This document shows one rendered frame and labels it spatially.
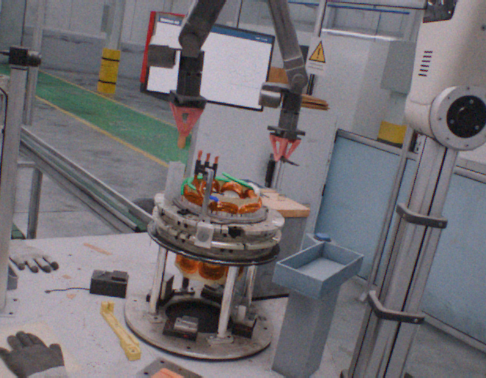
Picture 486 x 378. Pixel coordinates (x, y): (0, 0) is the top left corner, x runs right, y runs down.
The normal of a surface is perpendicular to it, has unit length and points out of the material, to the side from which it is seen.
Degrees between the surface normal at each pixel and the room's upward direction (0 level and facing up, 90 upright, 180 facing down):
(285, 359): 90
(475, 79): 109
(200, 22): 124
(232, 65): 83
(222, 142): 90
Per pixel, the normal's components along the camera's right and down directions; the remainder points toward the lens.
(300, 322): -0.52, 0.11
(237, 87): 0.22, 0.15
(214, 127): -0.77, 0.00
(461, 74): -0.04, 0.55
